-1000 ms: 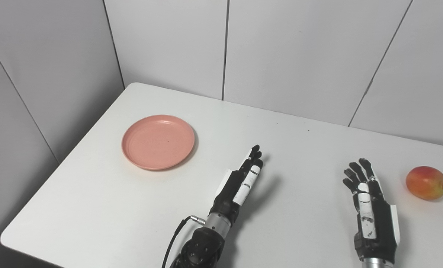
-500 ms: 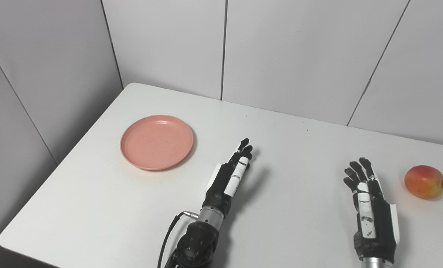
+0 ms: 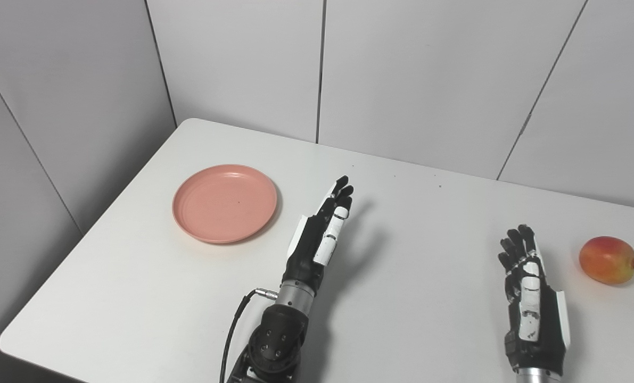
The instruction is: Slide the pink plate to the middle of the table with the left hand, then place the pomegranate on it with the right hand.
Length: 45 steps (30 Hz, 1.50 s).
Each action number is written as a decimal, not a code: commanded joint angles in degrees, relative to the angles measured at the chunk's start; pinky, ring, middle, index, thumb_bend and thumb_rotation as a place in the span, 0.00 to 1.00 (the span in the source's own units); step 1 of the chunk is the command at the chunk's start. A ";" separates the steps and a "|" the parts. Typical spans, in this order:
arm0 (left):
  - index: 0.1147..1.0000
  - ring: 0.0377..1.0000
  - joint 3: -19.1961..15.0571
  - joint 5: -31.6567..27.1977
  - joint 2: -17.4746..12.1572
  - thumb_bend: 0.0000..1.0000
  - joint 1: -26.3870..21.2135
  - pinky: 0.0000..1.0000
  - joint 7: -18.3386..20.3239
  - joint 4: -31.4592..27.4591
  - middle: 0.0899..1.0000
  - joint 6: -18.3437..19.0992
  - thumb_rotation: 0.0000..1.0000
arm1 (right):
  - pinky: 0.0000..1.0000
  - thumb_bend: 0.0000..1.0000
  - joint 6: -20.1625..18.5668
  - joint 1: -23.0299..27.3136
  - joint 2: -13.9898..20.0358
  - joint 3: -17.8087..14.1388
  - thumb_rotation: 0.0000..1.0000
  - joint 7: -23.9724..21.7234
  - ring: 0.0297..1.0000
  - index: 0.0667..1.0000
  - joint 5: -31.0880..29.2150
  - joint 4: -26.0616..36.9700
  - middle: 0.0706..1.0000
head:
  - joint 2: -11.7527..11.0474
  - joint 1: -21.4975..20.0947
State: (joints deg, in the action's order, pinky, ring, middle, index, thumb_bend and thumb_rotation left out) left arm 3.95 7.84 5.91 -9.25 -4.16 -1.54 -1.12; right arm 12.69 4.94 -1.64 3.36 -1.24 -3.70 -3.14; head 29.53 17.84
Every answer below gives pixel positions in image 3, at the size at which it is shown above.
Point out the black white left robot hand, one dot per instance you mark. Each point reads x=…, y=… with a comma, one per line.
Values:
x=309, y=250

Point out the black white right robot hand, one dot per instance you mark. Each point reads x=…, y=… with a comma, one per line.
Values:
x=540, y=324

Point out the red yellow pomegranate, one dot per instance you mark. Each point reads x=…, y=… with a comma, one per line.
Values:
x=607, y=260

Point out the pink round plate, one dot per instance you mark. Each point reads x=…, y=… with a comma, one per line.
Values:
x=223, y=203

